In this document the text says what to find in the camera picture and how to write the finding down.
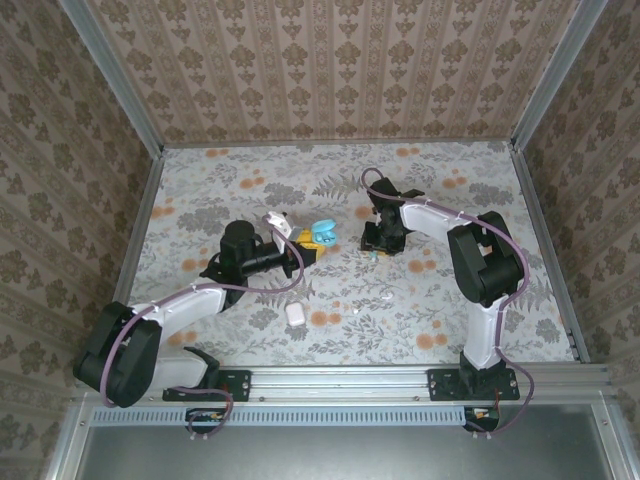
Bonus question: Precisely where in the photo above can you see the grey slotted cable duct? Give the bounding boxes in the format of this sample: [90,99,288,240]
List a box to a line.
[91,404,470,427]

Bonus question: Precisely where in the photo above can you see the aluminium corner post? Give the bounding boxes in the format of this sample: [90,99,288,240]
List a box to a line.
[58,0,165,157]
[510,0,609,151]

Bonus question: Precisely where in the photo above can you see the white earbud charging case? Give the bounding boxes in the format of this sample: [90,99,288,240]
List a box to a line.
[283,303,308,329]

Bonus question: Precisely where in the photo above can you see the grey sheet metal panel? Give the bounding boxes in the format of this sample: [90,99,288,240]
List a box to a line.
[74,404,619,480]

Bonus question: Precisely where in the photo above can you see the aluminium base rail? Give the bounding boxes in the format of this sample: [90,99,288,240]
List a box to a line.
[219,366,431,404]

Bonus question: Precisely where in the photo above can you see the small wired electronics board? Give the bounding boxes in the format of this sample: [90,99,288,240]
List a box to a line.
[463,405,501,432]
[185,407,235,434]

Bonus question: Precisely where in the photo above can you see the aluminium table edge rail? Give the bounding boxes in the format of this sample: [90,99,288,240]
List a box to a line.
[114,147,165,304]
[508,142,590,364]

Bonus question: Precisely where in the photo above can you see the aluminium frame bar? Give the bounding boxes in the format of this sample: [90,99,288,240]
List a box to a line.
[44,394,96,480]
[589,392,632,480]

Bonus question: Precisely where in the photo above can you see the blue earbud charging case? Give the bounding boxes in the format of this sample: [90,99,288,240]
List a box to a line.
[310,220,338,248]

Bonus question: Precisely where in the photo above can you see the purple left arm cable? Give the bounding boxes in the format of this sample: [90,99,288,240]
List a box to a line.
[99,222,306,442]

